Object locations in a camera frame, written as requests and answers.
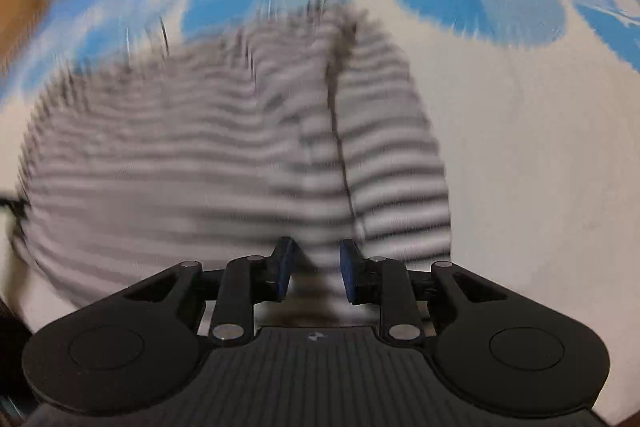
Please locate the blue white printed bed sheet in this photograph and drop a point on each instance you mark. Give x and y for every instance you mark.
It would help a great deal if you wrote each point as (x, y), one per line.
(525, 157)

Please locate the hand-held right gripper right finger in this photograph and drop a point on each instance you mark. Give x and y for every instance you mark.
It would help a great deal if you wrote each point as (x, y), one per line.
(350, 274)

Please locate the black white striped shirt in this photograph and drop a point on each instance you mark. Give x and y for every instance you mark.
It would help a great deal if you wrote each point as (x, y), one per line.
(175, 157)

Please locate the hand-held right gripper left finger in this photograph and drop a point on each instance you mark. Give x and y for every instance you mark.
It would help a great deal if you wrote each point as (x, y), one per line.
(284, 272)

